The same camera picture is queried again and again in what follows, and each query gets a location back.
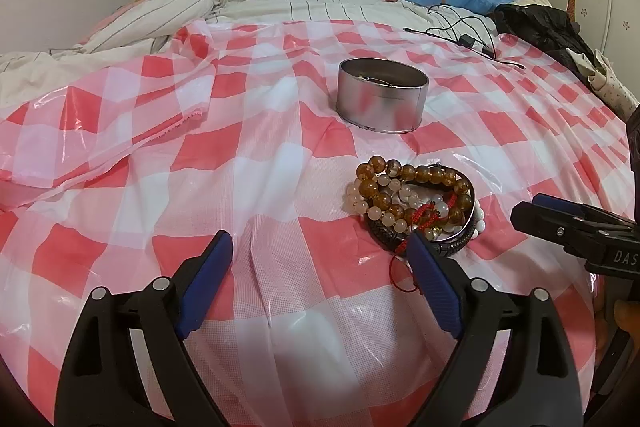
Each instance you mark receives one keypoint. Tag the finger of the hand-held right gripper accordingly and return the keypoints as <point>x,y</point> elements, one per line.
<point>560,203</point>
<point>550,224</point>

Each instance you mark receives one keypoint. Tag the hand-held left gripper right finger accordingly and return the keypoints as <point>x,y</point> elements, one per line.
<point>435,287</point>

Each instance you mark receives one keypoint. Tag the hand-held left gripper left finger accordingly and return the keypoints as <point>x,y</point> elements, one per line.
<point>205,287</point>

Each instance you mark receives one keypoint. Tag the round metal tin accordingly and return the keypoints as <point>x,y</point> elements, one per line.
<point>380,102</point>

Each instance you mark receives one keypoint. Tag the silver bangle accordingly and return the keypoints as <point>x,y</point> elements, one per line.
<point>380,81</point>

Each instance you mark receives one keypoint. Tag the person's right hand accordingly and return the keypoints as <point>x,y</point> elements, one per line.
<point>620,319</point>

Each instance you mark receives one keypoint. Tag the red white checked plastic sheet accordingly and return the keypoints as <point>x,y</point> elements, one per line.
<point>250,187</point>

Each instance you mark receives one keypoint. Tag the white patterned cloth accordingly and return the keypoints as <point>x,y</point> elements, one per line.
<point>610,82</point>

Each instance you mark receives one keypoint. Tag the black jacket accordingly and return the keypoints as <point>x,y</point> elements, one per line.
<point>545,27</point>

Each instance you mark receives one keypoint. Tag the striped white blanket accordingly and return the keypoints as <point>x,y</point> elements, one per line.
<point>165,12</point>

